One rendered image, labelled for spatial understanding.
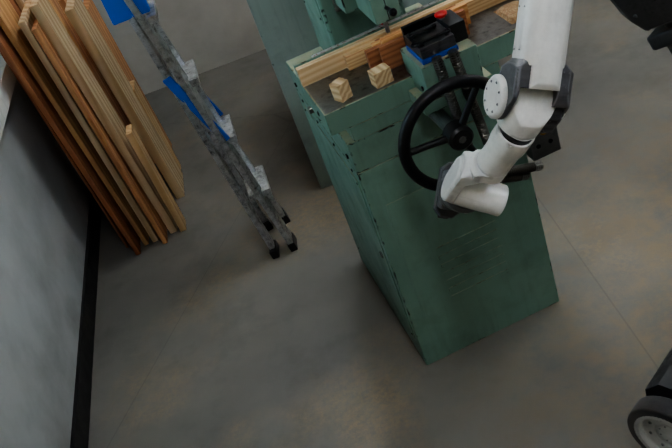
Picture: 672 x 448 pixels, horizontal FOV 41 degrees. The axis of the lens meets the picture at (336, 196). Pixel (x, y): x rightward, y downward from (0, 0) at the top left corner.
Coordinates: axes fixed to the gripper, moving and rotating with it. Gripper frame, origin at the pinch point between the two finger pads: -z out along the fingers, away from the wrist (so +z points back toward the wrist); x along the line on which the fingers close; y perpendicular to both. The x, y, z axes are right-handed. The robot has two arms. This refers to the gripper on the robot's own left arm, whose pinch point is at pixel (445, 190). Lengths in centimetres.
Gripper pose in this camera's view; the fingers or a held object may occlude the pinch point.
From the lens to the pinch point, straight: 199.1
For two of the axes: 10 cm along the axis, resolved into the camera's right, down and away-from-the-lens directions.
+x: 1.6, -9.9, -0.1
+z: 1.2, 0.2, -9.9
